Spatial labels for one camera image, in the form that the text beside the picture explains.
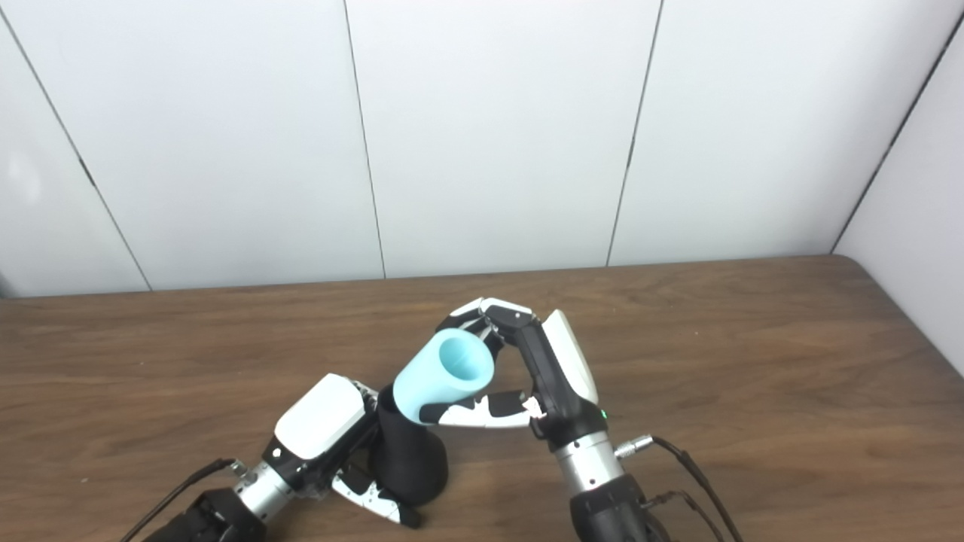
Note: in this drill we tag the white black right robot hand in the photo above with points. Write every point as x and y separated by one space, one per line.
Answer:
561 384

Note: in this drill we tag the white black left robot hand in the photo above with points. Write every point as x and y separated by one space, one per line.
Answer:
320 418

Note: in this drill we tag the black funnel-shaped nozzle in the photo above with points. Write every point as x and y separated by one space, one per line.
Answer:
410 467

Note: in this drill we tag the light blue cylinder cup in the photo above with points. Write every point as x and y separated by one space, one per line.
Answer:
429 380

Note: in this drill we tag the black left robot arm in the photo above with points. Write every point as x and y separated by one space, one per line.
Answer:
218 516

